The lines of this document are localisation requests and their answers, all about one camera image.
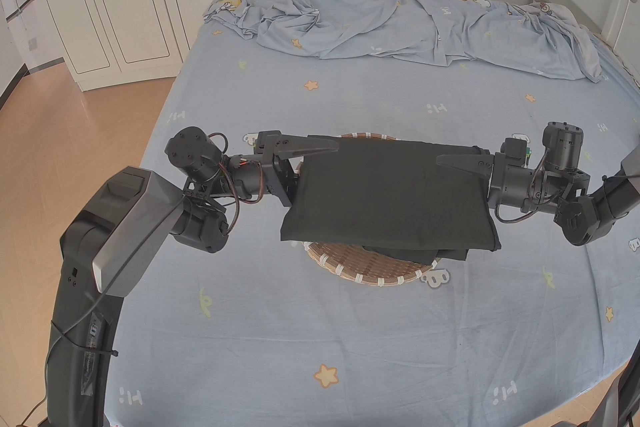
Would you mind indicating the round woven basket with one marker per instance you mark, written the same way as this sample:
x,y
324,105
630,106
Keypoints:
x,y
360,271

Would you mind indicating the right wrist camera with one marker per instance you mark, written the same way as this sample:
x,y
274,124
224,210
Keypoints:
x,y
516,151

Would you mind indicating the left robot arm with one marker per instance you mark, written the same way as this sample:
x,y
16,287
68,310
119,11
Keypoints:
x,y
130,235

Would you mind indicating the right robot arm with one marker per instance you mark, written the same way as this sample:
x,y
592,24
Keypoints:
x,y
595,210

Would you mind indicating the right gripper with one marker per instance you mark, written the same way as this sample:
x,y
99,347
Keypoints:
x,y
512,187

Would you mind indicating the pale blue quilt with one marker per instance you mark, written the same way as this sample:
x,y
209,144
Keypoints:
x,y
375,22

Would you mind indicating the bed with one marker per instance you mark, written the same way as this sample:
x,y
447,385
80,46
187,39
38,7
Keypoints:
x,y
350,340

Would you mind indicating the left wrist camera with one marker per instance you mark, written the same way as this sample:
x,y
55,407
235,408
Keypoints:
x,y
255,142

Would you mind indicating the black shirt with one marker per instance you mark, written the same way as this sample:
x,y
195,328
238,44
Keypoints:
x,y
390,200

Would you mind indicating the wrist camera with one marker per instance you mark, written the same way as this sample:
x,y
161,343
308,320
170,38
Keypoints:
x,y
516,151
255,142

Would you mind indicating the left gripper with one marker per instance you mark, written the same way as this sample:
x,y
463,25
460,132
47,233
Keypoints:
x,y
267,180

